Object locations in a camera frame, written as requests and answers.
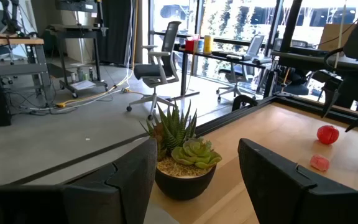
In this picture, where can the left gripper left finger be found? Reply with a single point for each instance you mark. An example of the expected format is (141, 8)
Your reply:
(120, 193)

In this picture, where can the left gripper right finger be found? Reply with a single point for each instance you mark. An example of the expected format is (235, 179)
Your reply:
(272, 186)

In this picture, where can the background black robot arm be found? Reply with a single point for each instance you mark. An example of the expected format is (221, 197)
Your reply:
(9, 18)

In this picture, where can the red round toy fruit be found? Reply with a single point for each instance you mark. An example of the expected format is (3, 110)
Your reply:
(327, 134)

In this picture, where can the grey folded cloth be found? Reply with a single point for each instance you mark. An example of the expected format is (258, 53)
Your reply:
(158, 218)

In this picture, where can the pink toy fruit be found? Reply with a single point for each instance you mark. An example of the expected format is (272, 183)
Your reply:
(319, 162)

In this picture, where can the cardboard box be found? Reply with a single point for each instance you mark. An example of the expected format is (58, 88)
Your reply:
(331, 35)

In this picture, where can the potted succulent plant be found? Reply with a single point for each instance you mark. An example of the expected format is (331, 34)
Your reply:
(182, 186)

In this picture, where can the black pole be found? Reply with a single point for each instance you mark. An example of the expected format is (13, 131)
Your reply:
(291, 25)

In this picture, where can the grey office chair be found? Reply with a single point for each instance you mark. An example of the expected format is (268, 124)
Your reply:
(256, 46)

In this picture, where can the long black desk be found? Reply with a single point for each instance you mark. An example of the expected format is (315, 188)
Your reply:
(228, 59)

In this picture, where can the white and black office chair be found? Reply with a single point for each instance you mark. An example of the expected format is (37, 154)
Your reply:
(158, 71)

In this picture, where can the yellow cylinder can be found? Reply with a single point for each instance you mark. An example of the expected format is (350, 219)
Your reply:
(208, 44)

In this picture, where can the red container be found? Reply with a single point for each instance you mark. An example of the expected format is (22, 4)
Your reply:
(190, 46)

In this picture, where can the black equipment cart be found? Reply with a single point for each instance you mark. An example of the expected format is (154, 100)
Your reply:
(73, 31)

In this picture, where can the wooden work table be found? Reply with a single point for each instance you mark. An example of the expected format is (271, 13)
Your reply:
(11, 41)

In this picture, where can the black frame clamp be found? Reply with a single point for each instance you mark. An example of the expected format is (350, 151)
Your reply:
(236, 101)

